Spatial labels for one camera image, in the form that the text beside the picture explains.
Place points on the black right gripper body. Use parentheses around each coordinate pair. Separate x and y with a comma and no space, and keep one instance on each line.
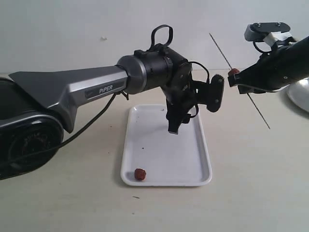
(286,66)

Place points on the red meat chunk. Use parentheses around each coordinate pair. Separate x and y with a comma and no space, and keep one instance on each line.
(233,71)
(139,174)

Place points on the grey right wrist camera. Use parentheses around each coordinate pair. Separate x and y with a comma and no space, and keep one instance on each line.
(269,32)

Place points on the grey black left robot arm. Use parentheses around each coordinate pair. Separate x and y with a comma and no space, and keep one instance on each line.
(36,108)

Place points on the thin metal skewer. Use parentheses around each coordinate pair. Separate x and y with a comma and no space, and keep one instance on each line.
(230,67)

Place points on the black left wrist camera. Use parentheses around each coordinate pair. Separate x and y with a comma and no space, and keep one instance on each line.
(210,93)

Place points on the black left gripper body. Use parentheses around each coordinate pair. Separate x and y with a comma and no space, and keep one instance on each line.
(180,100)

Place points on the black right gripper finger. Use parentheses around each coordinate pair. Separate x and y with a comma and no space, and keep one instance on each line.
(243,78)
(247,90)

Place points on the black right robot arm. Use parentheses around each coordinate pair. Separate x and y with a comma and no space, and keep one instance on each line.
(275,70)

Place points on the round metal plate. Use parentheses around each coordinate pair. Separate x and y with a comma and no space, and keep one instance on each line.
(298,93)

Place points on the white rectangular plastic tray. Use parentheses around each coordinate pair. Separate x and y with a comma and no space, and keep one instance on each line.
(170,160)

